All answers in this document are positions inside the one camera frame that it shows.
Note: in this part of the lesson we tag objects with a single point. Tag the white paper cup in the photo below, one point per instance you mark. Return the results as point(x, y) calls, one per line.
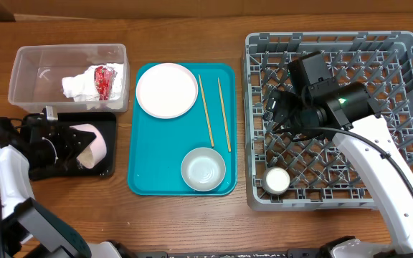
point(275, 180)

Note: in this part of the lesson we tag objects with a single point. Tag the clear plastic bin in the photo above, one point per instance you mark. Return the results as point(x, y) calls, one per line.
point(36, 77)

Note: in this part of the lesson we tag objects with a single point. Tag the red snack wrapper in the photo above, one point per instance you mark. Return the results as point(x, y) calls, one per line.
point(103, 79)

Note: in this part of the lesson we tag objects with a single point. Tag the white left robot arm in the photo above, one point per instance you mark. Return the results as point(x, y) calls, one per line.
point(22, 217)

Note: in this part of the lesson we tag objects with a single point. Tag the black rail at table edge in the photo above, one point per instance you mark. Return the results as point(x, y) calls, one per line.
point(228, 254)

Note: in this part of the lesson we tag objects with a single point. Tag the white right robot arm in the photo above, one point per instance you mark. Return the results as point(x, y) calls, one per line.
point(350, 117)

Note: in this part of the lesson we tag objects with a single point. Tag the right wooden chopstick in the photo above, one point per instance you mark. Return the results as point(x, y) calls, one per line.
point(224, 115)

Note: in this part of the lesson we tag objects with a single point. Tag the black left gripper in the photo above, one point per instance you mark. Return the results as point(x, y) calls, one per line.
point(67, 137)

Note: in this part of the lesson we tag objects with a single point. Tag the white napkin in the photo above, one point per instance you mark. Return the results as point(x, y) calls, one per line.
point(82, 88)

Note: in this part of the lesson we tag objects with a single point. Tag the wooden chopstick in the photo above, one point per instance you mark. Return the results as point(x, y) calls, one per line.
point(206, 111)
point(224, 115)

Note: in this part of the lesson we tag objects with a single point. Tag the black plastic tray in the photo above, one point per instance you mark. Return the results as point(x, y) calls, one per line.
point(106, 123)

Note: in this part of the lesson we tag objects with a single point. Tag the small pink bowl with crumbs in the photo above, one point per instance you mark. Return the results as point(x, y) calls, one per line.
point(95, 151)

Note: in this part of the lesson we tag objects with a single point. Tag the grey bowl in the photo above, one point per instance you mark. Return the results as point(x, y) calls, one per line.
point(203, 169)

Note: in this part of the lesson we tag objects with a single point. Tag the left wooden chopstick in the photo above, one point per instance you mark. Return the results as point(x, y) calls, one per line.
point(206, 111)

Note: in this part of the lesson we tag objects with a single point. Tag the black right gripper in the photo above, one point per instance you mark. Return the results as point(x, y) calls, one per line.
point(276, 113)

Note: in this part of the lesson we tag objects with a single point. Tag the grey dishwasher rack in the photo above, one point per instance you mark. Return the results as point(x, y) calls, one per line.
point(320, 176)

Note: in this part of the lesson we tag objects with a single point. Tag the large pink plate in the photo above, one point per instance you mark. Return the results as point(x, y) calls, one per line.
point(167, 90)

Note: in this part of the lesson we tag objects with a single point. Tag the teal serving tray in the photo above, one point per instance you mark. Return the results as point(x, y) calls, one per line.
point(158, 146)

